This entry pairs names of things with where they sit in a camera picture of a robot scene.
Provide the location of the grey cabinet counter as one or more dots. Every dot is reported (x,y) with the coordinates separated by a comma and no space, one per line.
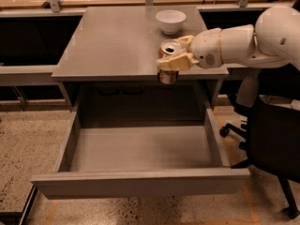
(111,44)

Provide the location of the black office chair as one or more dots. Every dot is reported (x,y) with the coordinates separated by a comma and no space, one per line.
(272,133)

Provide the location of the white ceramic bowl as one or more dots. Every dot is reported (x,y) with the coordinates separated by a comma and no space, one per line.
(170,21)

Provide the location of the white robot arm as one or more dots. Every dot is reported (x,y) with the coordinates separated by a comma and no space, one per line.
(272,42)

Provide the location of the open grey top drawer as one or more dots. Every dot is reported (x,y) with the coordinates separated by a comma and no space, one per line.
(159,142)

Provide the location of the orange soda can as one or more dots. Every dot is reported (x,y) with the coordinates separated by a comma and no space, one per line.
(168,48)

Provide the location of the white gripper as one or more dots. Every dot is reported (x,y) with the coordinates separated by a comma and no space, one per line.
(205,48)

